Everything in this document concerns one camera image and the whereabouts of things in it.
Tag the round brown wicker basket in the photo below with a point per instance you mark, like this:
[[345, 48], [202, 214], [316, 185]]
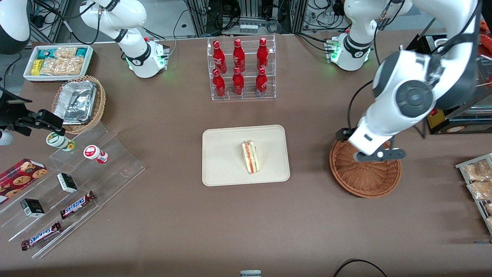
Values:
[[365, 181]]

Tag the red cola bottle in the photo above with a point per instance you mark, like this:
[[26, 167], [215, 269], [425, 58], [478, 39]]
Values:
[[262, 54], [218, 57], [238, 55], [238, 84], [261, 84], [219, 85]]

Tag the clear bag of brown snacks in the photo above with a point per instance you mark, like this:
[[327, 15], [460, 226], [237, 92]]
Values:
[[478, 171], [489, 209], [480, 190]]

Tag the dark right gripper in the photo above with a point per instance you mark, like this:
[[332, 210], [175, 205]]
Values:
[[8, 114]]

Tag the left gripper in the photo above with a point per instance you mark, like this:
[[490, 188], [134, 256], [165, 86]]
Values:
[[341, 134]]

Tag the oval light wicker basket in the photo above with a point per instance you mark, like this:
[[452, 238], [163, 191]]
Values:
[[100, 104]]

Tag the red lid yogurt cup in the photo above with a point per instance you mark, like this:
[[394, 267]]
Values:
[[92, 152]]

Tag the small black box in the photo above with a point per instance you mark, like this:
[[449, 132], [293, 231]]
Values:
[[32, 208], [67, 183]]

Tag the yellow snack packet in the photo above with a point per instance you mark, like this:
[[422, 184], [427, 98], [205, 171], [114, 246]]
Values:
[[36, 67]]

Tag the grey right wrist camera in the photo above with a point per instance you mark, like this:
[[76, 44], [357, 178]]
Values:
[[5, 137]]

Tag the beige plastic tray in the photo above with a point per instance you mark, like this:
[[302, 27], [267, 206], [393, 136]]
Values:
[[223, 157]]

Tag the triangular sandwich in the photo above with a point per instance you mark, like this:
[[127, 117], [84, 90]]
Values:
[[250, 157]]

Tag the clear acrylic step shelf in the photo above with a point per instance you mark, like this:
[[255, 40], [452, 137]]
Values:
[[123, 169], [52, 209]]

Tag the white rectangular snack box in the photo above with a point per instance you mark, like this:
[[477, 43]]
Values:
[[27, 75]]

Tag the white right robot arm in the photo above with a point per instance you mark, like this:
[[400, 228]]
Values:
[[144, 61]]

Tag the grey snack tray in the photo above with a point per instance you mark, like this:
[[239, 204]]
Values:
[[461, 166]]

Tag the teal snack packet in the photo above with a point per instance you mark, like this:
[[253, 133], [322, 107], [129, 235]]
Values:
[[47, 54], [81, 52]]

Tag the clear acrylic bottle rack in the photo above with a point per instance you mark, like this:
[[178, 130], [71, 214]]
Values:
[[248, 96]]

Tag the Snickers chocolate bar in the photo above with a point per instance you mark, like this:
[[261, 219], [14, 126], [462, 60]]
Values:
[[40, 236], [77, 204]]

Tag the small grey device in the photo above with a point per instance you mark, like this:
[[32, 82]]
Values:
[[250, 273]]

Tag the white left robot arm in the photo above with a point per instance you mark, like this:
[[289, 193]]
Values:
[[413, 96]]

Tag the green lid sunflower cup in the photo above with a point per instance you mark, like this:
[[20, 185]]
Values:
[[57, 141]]

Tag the clear bag of crackers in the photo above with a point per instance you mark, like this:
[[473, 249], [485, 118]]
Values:
[[65, 52], [61, 66]]

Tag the red tartan cookie box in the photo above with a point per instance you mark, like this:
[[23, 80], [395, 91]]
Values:
[[19, 179]]

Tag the aluminium foil container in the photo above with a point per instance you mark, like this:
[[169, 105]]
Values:
[[75, 102]]

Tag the white power strip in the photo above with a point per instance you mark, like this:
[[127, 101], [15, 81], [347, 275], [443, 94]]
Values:
[[248, 28]]

